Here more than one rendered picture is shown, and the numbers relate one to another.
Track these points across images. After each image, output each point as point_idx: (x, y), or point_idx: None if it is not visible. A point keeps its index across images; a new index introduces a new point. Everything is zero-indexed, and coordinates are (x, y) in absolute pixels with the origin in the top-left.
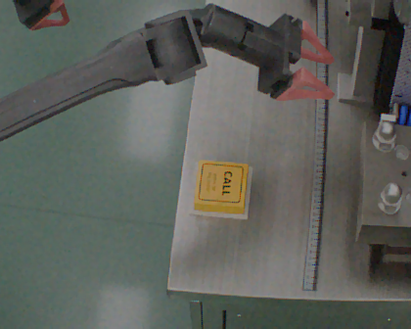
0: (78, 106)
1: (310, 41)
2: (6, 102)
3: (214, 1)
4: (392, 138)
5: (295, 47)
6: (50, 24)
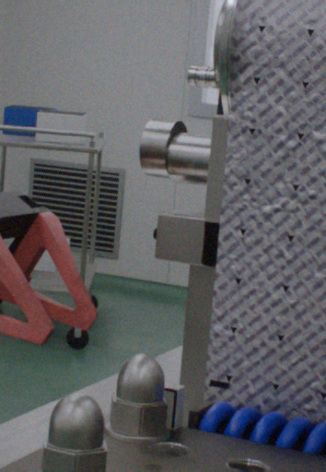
0: None
1: (52, 253)
2: None
3: (6, 429)
4: (149, 398)
5: None
6: None
